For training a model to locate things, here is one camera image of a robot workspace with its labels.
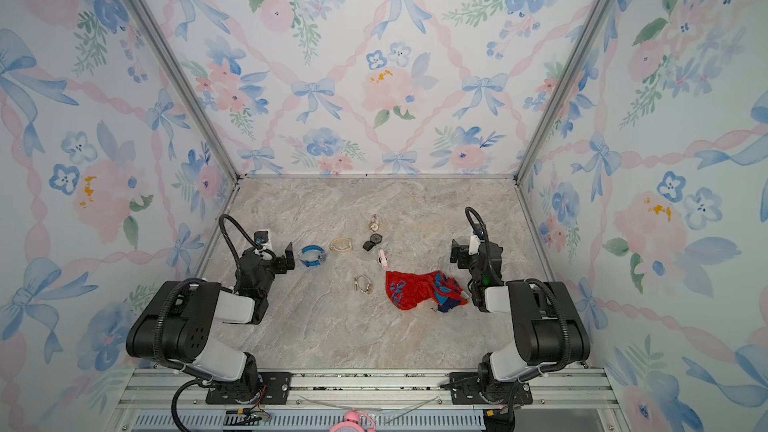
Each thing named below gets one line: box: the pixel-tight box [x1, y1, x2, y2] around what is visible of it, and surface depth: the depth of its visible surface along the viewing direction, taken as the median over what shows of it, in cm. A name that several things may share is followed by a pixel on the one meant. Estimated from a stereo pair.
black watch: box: [362, 233, 383, 252], surface depth 102 cm
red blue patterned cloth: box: [386, 270, 469, 313], surface depth 90 cm
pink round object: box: [330, 411, 377, 432], surface depth 68 cm
